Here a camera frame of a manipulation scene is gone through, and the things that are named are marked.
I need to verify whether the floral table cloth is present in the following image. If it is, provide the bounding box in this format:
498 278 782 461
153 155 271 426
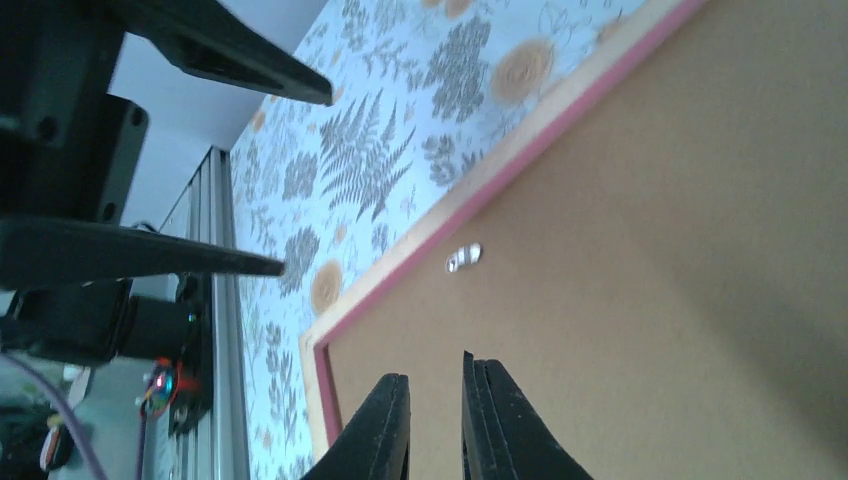
229 0 638 479

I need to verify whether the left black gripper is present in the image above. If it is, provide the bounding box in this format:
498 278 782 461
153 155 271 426
1 0 333 290

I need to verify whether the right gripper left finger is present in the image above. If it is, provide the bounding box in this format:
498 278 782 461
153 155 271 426
303 373 411 480

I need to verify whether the silver frame retaining clip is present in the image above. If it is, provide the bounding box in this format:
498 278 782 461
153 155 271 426
445 242 483 273

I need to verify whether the aluminium rail base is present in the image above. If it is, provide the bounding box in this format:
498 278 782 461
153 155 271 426
142 147 250 479

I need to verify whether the pink photo frame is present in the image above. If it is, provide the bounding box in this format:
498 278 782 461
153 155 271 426
299 0 705 460

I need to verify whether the brown cardboard backing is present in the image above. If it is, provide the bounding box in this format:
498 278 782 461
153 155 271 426
328 1 847 479

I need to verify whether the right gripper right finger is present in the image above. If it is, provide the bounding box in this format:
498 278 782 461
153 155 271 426
461 351 592 480

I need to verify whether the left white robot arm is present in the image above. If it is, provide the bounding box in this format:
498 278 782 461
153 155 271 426
1 1 333 366

